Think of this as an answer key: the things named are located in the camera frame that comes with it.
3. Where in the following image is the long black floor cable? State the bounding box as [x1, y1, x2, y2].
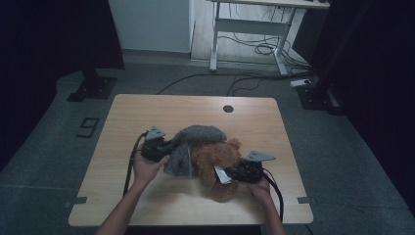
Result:
[156, 71, 312, 96]

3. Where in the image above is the white power strip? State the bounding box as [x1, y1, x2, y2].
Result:
[289, 78, 313, 88]

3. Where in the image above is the person's right hand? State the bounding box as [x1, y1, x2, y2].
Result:
[246, 177, 273, 204]

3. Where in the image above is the grey tape piece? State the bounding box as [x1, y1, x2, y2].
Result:
[297, 196, 318, 206]
[64, 196, 88, 209]

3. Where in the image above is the white metal frame desk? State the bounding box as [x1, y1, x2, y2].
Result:
[208, 0, 331, 76]

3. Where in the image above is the right hand-held gripper black cable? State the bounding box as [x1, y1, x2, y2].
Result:
[261, 167, 285, 223]

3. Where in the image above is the person's left hand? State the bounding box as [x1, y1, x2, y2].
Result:
[131, 152, 171, 191]

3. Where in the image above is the brown plush teddy bear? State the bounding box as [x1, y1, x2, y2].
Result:
[190, 137, 245, 203]

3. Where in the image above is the black tape floor mark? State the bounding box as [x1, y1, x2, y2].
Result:
[75, 117, 101, 139]

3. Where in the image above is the grey fluffy cloth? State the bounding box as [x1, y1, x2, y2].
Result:
[162, 124, 228, 179]

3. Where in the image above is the black stand base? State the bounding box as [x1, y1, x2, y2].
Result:
[66, 68, 118, 103]
[296, 77, 345, 116]

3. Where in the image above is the tangle of black cables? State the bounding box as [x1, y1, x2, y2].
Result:
[217, 3, 311, 74]

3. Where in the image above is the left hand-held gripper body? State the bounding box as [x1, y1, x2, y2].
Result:
[140, 125, 174, 164]

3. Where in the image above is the left hand-held gripper black cable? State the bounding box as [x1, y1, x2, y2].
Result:
[122, 130, 150, 197]

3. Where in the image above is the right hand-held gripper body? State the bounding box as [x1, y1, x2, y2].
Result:
[231, 150, 277, 184]

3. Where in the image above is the black curtain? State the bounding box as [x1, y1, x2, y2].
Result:
[293, 0, 415, 210]
[0, 0, 125, 170]

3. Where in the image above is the hand-held gripper black cable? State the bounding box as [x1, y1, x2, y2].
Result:
[261, 167, 285, 223]
[122, 130, 150, 197]

